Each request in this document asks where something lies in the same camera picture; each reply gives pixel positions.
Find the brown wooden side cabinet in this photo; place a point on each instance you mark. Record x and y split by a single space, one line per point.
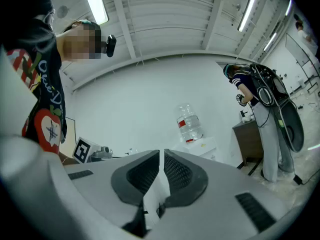
248 141

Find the black metal floor frame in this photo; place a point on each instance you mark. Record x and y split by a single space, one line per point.
252 167

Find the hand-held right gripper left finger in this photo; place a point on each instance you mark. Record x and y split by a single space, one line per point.
105 189

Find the black head camera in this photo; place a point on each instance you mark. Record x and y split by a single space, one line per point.
111 45

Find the person's left forearm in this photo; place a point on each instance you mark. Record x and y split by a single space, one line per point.
72 160

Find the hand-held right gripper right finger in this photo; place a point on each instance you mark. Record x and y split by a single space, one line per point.
215 184

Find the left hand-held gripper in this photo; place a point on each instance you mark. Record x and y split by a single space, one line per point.
82 151

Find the person's black printed shirt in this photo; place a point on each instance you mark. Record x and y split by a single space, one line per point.
50 84

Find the framed glass panel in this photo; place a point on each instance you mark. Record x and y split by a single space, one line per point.
297 51

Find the person's head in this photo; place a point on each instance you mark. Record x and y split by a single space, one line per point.
80 44

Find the white water dispenser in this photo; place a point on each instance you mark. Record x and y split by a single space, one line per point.
205 146

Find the round ceiling fixture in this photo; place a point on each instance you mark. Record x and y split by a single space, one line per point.
62 11

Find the black power adapter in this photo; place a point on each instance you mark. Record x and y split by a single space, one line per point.
298 179

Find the beige board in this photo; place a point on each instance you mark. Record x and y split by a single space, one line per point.
68 139

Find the large clear water bottle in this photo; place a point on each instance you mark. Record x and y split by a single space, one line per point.
188 124

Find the fluorescent ceiling light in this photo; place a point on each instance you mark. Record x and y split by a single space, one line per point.
270 42
96 2
289 7
246 12

